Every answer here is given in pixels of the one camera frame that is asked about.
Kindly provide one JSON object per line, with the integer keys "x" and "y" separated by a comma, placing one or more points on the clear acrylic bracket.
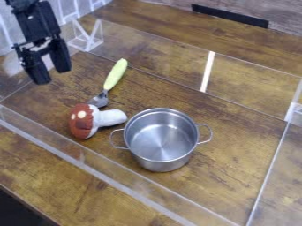
{"x": 85, "y": 41}

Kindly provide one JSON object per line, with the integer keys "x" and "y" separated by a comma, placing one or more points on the clear acrylic right barrier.
{"x": 279, "y": 205}

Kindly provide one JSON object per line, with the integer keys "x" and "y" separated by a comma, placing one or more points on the green handled metal spoon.
{"x": 113, "y": 78}

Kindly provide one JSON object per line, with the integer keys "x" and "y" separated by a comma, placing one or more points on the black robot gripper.
{"x": 40, "y": 26}

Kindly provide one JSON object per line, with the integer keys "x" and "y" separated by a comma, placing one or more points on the clear acrylic front barrier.
{"x": 166, "y": 201}

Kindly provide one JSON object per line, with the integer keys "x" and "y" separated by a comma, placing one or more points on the clear acrylic barrier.
{"x": 279, "y": 205}
{"x": 166, "y": 201}

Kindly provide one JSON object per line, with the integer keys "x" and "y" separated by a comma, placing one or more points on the black strip on table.
{"x": 231, "y": 16}

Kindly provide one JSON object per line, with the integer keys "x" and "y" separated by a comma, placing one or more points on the stainless steel pot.
{"x": 161, "y": 136}

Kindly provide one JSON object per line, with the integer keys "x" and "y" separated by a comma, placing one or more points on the plush brown white mushroom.
{"x": 88, "y": 118}

